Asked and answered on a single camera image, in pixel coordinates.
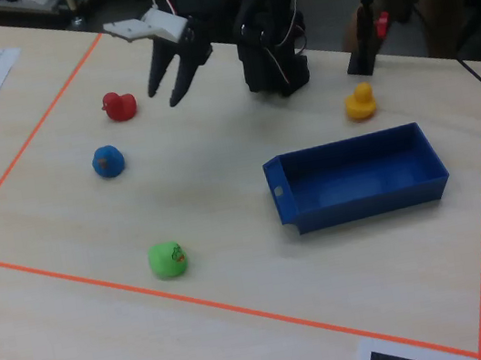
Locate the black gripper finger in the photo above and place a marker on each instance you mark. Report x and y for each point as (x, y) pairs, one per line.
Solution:
(185, 71)
(157, 71)

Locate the blue rubber duck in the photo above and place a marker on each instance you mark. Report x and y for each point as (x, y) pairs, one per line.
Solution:
(107, 162)

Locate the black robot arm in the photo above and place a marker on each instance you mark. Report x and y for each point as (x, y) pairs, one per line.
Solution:
(269, 46)

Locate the red rubber duck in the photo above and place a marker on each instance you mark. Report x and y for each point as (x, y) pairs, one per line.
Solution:
(119, 106)

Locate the yellow rubber duck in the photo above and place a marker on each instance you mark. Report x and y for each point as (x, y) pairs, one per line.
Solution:
(361, 103)

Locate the green rubber duck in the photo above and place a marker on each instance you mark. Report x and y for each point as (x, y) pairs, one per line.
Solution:
(167, 260)

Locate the blue plastic box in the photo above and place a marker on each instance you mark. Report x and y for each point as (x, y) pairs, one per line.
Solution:
(351, 180)

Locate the small black block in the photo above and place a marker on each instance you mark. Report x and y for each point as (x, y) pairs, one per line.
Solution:
(364, 48)

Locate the red clamp knob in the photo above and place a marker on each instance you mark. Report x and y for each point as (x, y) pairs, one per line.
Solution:
(382, 25)

